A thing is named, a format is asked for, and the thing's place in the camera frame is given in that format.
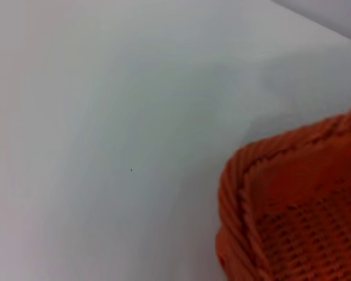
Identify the orange woven plastic basket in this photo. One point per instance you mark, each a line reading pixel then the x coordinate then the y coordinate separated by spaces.
pixel 298 210

